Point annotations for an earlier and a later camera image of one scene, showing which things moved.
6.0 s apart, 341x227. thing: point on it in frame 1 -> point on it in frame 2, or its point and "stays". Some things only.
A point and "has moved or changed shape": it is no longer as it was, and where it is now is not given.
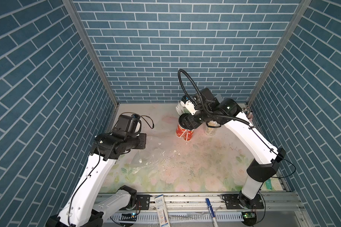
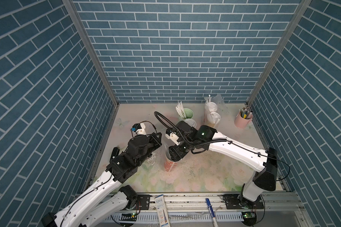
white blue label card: [162, 211] stays
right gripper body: [194, 120] -> [179, 151]
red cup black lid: [182, 131] has moved or changed shape
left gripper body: [139, 141] -> [153, 144]
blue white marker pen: [215, 222] stays
